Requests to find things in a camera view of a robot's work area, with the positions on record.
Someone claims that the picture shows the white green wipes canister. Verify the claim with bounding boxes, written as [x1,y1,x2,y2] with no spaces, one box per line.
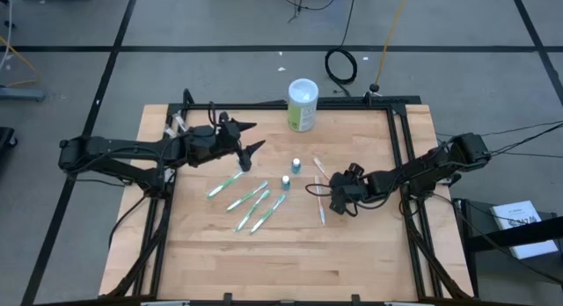
[287,77,320,134]

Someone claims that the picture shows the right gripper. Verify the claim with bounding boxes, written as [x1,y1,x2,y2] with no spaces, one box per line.
[328,162,370,217]

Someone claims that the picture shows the yellow hanging cable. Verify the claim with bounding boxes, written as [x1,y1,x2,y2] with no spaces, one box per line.
[373,0,411,86]

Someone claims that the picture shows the green toothbrush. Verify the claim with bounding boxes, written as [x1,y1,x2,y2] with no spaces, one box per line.
[225,179,269,213]
[206,171,245,200]
[249,193,288,236]
[234,189,272,233]

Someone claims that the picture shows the black arm supply cables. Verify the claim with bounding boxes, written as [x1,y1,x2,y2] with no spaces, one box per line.
[435,120,563,160]

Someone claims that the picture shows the thin black floor cable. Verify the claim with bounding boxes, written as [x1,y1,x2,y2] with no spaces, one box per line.
[278,0,344,25]

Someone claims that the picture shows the black side stand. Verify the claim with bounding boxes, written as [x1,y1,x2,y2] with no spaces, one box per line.
[451,196,563,306]

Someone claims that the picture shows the black coiled floor cable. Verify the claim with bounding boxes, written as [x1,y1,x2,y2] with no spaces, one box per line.
[324,0,359,86]

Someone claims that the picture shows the orange toothbrush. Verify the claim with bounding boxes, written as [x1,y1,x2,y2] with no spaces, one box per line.
[313,174,327,226]
[311,155,331,181]
[165,112,189,139]

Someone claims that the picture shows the white booklet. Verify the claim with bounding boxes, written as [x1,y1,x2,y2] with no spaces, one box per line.
[489,200,559,260]

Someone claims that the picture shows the black aluminium table frame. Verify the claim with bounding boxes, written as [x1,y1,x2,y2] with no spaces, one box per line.
[99,88,474,306]

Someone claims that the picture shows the yellow floor cable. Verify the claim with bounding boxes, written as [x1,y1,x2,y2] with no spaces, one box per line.
[0,35,40,89]

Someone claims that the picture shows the black object on floor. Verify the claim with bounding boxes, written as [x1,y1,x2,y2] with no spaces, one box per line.
[0,126,18,149]

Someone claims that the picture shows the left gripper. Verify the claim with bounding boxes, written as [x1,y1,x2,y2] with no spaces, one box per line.
[188,110,267,173]

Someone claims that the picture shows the white floor cable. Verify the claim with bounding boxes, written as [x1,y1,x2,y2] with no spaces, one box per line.
[0,0,15,73]

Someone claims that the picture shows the grey floor base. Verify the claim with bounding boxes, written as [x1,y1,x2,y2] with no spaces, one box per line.
[0,86,46,103]

